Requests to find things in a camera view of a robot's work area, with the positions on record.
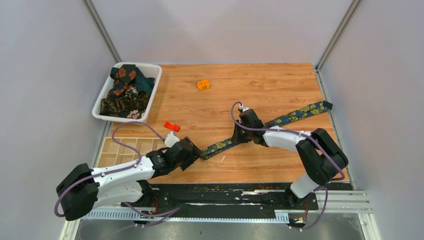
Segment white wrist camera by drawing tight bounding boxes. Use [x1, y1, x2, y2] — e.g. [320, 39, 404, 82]
[238, 103, 250, 113]
[164, 130, 180, 148]

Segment dark pink floral tie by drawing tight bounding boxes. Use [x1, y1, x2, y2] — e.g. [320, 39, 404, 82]
[126, 109, 143, 119]

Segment white plastic bin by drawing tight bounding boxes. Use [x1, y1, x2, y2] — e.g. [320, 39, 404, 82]
[92, 62, 163, 123]

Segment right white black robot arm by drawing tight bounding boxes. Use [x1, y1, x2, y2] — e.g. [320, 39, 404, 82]
[232, 104, 349, 209]

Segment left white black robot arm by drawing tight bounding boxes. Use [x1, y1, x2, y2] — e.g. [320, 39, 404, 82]
[54, 137, 202, 221]

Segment wooden compartment tray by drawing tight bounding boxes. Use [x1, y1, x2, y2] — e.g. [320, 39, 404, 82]
[94, 137, 166, 168]

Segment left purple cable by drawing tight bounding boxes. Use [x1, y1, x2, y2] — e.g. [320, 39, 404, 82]
[54, 121, 181, 228]

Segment orange cube toy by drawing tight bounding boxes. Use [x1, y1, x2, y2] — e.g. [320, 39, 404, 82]
[196, 79, 211, 91]

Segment dark brown patterned tie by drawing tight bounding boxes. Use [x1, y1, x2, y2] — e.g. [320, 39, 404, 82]
[99, 91, 150, 119]

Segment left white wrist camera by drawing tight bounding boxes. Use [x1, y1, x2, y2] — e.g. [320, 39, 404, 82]
[164, 130, 180, 148]

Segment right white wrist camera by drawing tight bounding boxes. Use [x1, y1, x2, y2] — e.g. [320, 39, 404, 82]
[238, 103, 250, 113]

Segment navy yellow floral tie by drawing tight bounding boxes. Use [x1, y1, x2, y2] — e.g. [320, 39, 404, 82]
[200, 100, 333, 160]

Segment green orange floral tie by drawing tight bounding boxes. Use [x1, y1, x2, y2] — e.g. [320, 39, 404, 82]
[106, 64, 155, 99]

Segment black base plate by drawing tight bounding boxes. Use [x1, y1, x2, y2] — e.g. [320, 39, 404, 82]
[131, 182, 319, 219]

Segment aluminium rail frame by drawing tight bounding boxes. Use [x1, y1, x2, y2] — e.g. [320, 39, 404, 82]
[63, 181, 381, 240]

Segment red plastic clip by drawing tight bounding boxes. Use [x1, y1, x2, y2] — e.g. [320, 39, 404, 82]
[163, 121, 181, 133]

